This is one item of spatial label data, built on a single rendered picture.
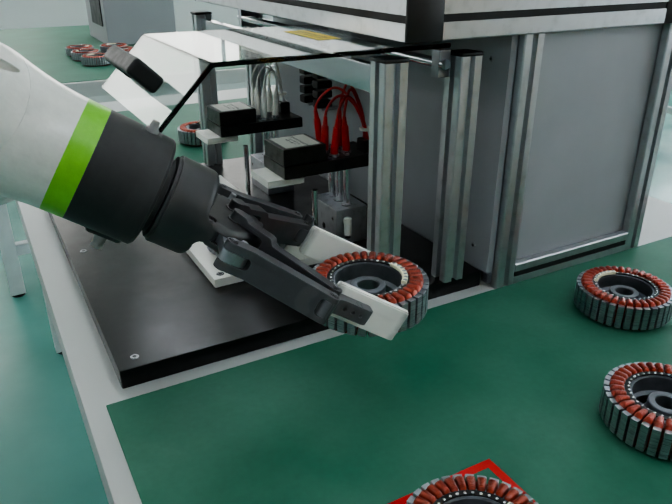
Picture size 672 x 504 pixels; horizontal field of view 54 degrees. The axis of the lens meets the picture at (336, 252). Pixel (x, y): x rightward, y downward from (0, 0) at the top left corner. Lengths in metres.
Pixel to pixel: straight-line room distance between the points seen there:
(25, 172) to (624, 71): 0.73
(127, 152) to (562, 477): 0.44
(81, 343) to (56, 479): 1.01
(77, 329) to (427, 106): 0.53
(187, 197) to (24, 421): 1.54
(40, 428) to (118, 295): 1.14
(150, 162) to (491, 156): 0.46
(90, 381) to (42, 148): 0.31
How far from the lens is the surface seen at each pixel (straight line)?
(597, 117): 0.94
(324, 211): 0.95
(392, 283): 0.63
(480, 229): 0.87
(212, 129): 1.12
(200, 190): 0.52
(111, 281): 0.89
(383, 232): 0.76
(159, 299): 0.83
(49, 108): 0.51
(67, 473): 1.80
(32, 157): 0.50
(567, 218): 0.96
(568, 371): 0.75
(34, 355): 2.28
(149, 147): 0.51
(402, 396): 0.67
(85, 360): 0.78
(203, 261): 0.88
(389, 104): 0.71
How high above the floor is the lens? 1.16
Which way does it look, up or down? 25 degrees down
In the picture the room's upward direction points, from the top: straight up
